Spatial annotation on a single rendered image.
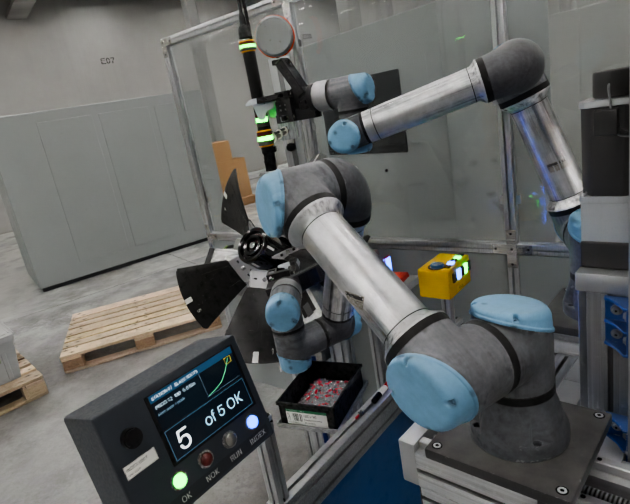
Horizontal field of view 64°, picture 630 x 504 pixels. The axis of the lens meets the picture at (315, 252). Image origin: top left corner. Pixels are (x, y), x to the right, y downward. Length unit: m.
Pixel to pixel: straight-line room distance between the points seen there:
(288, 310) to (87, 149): 5.88
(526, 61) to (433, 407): 0.75
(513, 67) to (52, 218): 6.10
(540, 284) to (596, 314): 1.00
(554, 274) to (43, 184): 5.83
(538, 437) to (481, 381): 0.19
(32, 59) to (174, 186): 7.20
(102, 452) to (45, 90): 12.98
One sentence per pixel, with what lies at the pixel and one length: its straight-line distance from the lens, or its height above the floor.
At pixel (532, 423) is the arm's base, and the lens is 0.86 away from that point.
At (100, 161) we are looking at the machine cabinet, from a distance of 6.85.
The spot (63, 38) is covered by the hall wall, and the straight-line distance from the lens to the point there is 13.88.
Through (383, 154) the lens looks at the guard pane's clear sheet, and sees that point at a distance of 2.10.
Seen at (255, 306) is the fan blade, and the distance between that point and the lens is 1.52.
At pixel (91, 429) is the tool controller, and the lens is 0.77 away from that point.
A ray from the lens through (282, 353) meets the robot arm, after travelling 1.16.
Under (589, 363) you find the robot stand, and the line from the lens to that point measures 1.04.
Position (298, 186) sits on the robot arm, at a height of 1.47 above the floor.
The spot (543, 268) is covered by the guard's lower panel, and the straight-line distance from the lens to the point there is 1.96.
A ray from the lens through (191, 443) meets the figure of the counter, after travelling 0.83.
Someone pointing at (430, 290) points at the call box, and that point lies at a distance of 1.56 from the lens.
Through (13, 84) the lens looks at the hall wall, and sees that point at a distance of 13.53.
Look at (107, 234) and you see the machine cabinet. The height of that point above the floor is 0.47.
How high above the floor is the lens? 1.60
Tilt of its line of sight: 16 degrees down
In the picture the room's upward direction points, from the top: 10 degrees counter-clockwise
